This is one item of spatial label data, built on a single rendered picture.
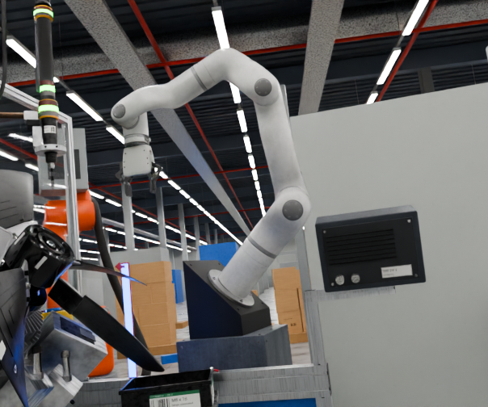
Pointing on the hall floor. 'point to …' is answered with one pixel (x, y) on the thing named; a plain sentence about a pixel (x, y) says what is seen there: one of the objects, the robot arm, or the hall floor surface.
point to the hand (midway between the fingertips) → (140, 190)
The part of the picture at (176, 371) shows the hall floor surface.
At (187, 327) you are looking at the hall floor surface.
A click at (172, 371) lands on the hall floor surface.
